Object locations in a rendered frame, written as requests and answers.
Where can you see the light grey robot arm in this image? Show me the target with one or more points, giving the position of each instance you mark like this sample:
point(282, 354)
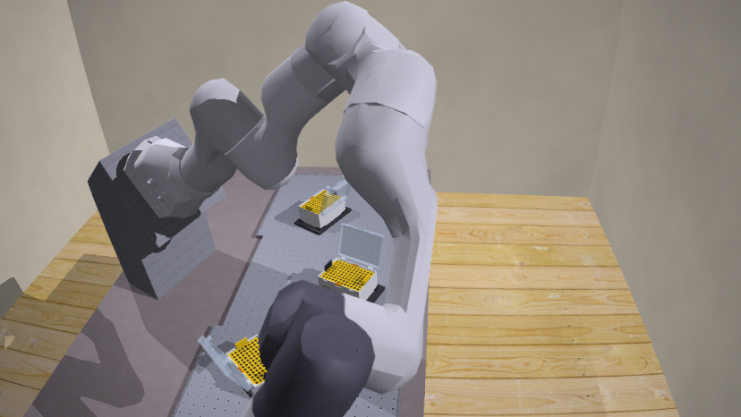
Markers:
point(319, 360)

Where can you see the yellow pipette tip rack insert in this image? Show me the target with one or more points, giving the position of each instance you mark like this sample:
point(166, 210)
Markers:
point(247, 357)
point(314, 204)
point(346, 274)

